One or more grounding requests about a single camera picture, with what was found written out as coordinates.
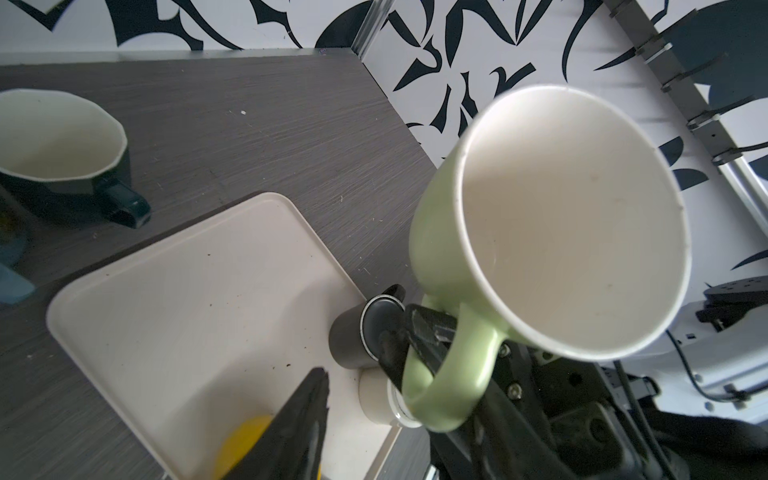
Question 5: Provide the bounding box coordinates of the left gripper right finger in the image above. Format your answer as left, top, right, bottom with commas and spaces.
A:
377, 302, 577, 480

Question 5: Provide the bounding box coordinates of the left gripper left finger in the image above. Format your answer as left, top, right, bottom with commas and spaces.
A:
224, 367, 330, 479

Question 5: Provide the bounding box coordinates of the yellow mug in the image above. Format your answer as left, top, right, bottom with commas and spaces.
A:
214, 408, 328, 479

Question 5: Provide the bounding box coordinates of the black mug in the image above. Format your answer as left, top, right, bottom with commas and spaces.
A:
328, 284, 406, 370

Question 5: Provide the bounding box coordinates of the light green mug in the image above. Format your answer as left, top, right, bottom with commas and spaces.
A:
401, 85, 692, 433

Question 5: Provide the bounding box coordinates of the dark green mug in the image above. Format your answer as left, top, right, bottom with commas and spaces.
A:
1, 89, 151, 229

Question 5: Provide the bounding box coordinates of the light blue mug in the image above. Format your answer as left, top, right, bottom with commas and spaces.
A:
0, 208, 36, 305

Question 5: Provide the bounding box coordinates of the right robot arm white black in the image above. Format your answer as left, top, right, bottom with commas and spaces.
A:
622, 276, 767, 424

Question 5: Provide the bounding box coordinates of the white mug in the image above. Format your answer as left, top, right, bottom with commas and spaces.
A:
358, 368, 422, 429

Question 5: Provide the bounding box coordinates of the beige serving tray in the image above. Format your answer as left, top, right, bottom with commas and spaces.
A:
46, 192, 397, 479

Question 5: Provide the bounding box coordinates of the wall hook rail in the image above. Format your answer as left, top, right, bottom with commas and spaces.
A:
605, 1, 767, 176

